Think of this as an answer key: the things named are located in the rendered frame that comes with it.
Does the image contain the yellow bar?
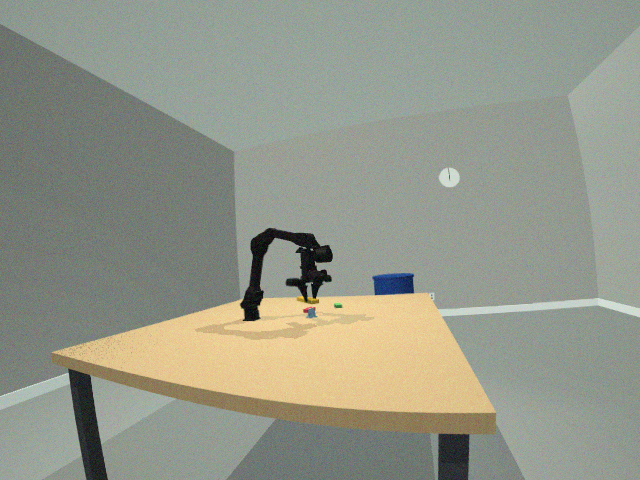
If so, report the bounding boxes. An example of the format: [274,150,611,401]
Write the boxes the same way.
[296,296,319,304]

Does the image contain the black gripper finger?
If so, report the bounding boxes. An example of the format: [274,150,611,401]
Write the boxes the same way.
[311,284,323,298]
[295,286,308,302]

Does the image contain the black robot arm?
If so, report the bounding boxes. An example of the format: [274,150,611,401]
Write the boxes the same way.
[240,228,333,321]

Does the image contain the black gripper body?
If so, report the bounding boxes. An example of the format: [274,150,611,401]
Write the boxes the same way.
[285,263,332,287]

